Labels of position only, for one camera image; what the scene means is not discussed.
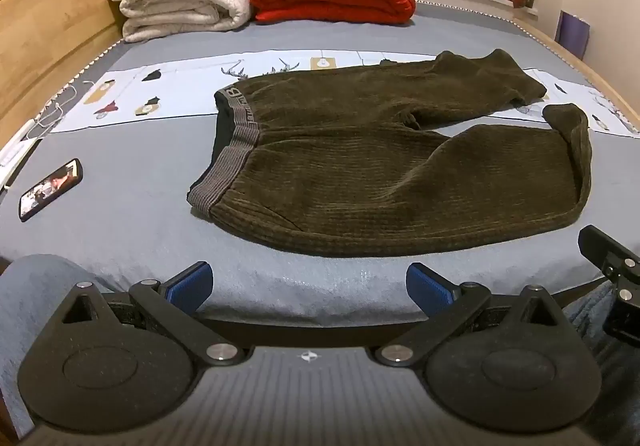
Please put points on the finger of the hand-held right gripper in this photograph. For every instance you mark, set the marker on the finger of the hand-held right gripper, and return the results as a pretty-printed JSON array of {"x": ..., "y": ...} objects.
[{"x": 600, "y": 243}]

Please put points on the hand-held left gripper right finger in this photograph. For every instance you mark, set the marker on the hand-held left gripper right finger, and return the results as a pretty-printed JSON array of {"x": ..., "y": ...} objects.
[{"x": 429, "y": 283}]

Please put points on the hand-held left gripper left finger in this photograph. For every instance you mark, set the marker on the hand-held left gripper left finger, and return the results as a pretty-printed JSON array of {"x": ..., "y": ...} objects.
[{"x": 192, "y": 283}]

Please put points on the person's right leg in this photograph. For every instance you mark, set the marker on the person's right leg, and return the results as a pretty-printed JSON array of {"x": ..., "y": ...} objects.
[{"x": 610, "y": 376}]

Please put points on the black smartphone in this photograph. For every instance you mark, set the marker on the black smartphone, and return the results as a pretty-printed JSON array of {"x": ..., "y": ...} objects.
[{"x": 50, "y": 188}]

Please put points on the purple box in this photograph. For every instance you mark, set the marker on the purple box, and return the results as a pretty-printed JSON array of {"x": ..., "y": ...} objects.
[{"x": 572, "y": 35}]

